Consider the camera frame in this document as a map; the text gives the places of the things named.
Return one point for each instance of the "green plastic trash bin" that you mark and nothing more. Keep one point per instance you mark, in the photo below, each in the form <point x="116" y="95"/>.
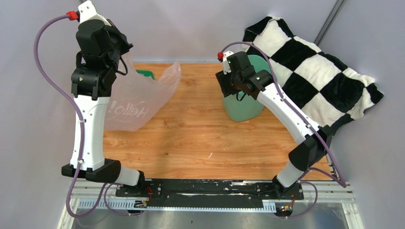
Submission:
<point x="241" y="108"/>

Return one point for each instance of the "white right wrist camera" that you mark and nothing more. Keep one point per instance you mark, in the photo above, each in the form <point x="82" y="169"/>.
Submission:
<point x="226" y="61"/>

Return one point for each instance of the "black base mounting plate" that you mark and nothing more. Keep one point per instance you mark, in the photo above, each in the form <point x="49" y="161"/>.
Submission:
<point x="211" y="193"/>

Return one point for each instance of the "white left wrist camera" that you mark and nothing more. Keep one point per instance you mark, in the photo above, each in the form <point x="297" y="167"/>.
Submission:
<point x="87" y="11"/>

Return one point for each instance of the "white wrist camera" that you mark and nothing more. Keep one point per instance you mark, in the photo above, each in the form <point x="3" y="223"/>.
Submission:
<point x="226" y="61"/>
<point x="87" y="11"/>

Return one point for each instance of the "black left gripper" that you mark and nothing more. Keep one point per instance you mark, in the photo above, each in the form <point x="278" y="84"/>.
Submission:
<point x="112" y="31"/>

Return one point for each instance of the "green folded cloth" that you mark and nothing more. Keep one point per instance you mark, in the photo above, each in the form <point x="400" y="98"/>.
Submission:
<point x="146" y="73"/>

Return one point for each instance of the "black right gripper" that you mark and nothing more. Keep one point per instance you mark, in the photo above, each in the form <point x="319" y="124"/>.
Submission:
<point x="222" y="79"/>

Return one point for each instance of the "black white checkered blanket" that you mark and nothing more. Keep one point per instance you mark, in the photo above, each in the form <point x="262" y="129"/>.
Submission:
<point x="321" y="85"/>

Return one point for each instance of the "pink translucent trash bag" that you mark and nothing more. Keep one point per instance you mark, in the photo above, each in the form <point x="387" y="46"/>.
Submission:
<point x="135" y="98"/>

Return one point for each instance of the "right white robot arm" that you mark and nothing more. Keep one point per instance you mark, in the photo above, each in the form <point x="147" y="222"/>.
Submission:
<point x="239" y="75"/>

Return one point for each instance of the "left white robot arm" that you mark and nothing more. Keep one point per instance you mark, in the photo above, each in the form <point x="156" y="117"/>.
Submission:
<point x="102" y="46"/>

